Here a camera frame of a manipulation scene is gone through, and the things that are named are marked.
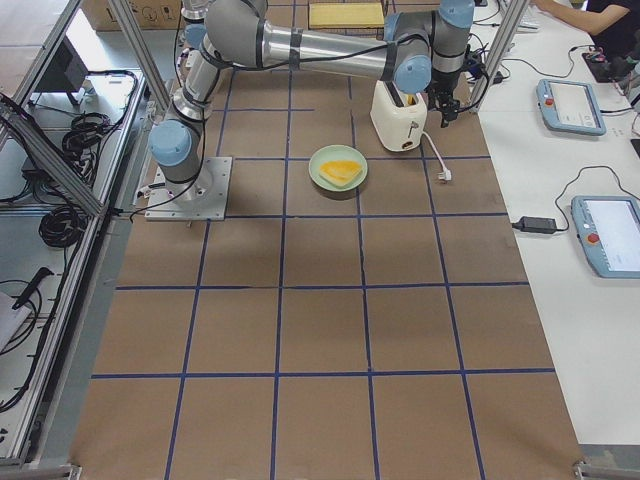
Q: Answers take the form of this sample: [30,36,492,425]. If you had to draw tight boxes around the blue teach pendant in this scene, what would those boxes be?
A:
[536,79,607,136]
[571,196,639,279]

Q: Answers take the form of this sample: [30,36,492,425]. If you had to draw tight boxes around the white toaster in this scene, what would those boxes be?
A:
[370,81,427,152]

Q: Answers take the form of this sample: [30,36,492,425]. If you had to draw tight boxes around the triangular bread on plate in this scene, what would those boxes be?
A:
[319,160,362,187]

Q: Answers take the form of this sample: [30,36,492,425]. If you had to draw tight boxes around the white toaster power cord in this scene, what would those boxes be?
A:
[418,131,455,184]

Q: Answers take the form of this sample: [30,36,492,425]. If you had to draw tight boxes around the person in black shirt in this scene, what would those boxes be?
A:
[532,0,639,60]

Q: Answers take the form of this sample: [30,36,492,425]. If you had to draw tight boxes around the aluminium frame post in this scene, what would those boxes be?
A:
[470,0,528,113]

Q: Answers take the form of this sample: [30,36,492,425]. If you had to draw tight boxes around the light green plate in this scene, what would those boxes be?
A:
[308,145,368,192]

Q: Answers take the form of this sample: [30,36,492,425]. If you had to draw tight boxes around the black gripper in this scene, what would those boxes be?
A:
[426,67,461,128]

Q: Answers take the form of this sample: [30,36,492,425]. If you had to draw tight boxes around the coiled black cables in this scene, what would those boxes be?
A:
[38,205,81,250]

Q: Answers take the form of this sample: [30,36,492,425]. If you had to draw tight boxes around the near blue teach pendant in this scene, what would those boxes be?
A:
[571,196,639,279]

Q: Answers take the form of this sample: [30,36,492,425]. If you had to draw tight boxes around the far blue teach pendant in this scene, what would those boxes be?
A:
[536,79,607,136]

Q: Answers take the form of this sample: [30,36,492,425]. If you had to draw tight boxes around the cardboard box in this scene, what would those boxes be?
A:
[82,0,182,32]

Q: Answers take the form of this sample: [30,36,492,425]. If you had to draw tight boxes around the black power adapter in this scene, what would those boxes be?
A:
[511,216,558,234]

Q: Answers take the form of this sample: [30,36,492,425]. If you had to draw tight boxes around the black monitor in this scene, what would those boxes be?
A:
[35,36,88,106]

